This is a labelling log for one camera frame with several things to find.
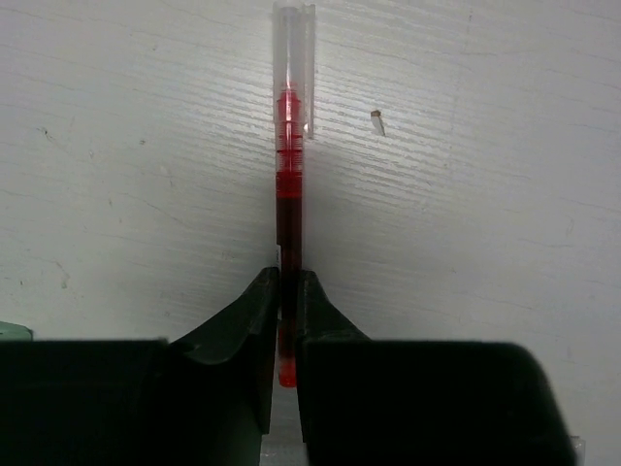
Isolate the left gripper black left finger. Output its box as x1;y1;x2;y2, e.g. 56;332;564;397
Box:
1;267;279;465

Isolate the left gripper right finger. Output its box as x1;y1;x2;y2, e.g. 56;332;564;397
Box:
296;271;576;465

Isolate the red pen with cap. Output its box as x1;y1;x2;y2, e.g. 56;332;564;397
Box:
273;1;316;388

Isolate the green mesh file organizer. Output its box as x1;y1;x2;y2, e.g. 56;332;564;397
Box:
0;321;33;342

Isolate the small brown debris chip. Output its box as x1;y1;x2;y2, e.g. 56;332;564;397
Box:
370;110;385;137

